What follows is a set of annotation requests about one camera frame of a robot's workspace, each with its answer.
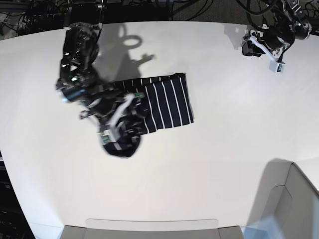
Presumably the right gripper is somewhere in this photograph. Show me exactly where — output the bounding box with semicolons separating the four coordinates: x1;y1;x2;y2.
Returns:
78;84;145;134

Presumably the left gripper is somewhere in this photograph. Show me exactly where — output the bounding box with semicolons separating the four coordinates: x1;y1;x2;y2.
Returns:
241;25;296;62

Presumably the navy white striped T-shirt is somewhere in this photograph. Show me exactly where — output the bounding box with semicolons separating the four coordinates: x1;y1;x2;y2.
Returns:
103;73;194;158

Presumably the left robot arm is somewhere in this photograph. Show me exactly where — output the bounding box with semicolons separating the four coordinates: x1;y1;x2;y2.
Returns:
238;0;312;63

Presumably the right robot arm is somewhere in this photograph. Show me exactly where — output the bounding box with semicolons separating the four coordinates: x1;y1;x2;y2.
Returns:
56;0;145;135

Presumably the grey plastic bin front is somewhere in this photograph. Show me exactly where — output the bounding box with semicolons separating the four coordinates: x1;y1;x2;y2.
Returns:
60;219;244;239

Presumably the grey plastic bin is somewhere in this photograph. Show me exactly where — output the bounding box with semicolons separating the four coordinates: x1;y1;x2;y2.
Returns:
258;163;319;239
60;219;244;239

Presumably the grey plastic bin right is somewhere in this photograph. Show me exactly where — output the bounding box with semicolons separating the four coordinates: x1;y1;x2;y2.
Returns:
258;163;319;239

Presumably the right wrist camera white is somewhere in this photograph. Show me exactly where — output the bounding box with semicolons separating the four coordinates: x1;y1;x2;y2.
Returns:
98;129;120;145

